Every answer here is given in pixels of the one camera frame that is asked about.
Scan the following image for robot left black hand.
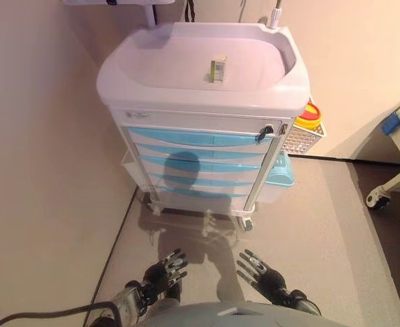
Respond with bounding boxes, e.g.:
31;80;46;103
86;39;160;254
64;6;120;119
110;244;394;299
144;248;189;298

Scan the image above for robot right black hand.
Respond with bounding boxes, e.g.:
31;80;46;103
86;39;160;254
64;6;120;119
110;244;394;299
235;249;288;301

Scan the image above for green white medicine box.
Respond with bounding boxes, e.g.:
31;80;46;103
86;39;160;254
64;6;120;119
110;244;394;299
207;55;229;84

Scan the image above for black drawer key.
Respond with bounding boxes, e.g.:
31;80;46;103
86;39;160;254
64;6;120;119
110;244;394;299
256;123;276;141

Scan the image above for robot grey torso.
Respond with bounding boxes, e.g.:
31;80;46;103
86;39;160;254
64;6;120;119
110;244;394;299
136;299;356;327

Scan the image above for light blue waste bin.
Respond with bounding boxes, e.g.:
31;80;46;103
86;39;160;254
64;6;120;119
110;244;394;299
262;151;296;206

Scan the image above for clear white side bin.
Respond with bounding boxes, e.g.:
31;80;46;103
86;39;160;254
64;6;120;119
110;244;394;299
120;149;143;194

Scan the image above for white bed caster wheel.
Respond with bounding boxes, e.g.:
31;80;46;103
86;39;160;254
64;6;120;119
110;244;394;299
365;191;390;211

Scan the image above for white lattice basket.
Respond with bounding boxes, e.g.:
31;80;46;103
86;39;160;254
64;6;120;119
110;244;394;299
280;119;328;157

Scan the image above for yellow red sharps container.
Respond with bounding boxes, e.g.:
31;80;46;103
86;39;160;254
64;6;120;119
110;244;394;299
294;101;324;131

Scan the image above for white medical cart blue drawers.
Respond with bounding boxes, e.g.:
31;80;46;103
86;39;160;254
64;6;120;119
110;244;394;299
95;21;312;233

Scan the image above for blue bed clip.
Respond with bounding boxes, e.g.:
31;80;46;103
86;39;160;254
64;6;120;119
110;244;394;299
380;111;400;137

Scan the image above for white infusion pole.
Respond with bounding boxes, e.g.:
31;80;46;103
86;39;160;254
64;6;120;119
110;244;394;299
270;0;285;31

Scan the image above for thick black cable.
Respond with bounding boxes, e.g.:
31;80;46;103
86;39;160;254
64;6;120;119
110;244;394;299
0;300;119;327

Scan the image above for black wall baseboard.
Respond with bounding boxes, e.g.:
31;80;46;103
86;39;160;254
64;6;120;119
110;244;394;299
288;154;400;168

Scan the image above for hanging black cables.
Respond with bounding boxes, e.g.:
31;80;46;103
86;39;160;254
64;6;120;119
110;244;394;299
183;0;198;24

